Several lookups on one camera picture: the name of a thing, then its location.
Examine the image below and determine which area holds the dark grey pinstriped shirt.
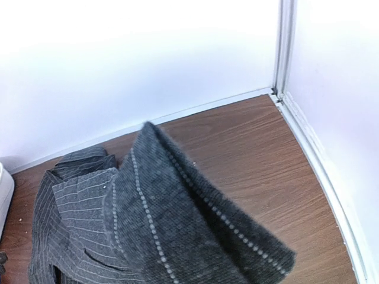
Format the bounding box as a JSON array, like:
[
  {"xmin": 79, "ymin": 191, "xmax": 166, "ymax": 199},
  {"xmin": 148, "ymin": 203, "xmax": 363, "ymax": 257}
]
[{"xmin": 28, "ymin": 122, "xmax": 296, "ymax": 283}]

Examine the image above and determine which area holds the white plastic basket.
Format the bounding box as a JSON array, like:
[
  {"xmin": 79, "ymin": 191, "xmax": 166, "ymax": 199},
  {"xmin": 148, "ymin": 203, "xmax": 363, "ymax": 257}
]
[{"xmin": 0, "ymin": 163, "xmax": 15, "ymax": 235}]

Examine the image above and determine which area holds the right aluminium corner post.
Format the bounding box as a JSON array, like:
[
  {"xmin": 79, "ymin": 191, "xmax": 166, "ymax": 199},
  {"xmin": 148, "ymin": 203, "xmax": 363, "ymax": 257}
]
[{"xmin": 272, "ymin": 0, "xmax": 298, "ymax": 102}]

